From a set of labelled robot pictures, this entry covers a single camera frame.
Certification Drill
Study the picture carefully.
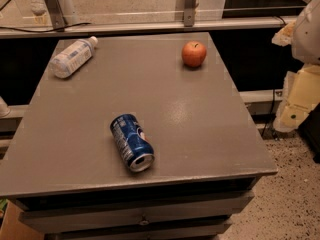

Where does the clear plastic bottle blue label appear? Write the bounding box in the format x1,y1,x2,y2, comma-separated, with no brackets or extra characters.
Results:
48,36,98,79

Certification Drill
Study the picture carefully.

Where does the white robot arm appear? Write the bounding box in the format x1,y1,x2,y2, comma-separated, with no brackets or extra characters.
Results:
272,0,320,132

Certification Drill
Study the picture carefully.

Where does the red apple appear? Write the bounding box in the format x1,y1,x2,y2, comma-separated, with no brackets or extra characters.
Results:
181,41,207,68

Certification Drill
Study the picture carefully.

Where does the blue soda can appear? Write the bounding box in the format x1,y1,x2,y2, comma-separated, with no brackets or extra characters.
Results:
110,114,154,173

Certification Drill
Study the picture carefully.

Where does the grey drawer cabinet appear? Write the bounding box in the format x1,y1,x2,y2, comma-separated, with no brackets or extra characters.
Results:
0,33,277,240

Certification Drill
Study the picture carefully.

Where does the cardboard box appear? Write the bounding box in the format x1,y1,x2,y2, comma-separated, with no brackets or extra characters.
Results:
0,202,44,240

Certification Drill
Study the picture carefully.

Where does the black hanging cable right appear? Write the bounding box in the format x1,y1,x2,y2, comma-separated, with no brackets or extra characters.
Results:
261,89,280,139

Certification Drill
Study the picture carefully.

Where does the metal bracket centre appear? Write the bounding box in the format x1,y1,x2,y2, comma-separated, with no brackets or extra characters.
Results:
183,0,196,27

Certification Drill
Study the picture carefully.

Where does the metal bracket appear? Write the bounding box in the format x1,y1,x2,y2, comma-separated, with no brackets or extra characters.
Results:
44,0,66,32
183,0,196,27

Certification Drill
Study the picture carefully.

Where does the metal bracket left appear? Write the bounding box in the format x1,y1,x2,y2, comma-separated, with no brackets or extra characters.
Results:
44,0,66,32

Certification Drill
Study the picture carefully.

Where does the black cable on ledge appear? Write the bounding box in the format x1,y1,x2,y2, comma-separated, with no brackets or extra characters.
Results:
0,21,92,34

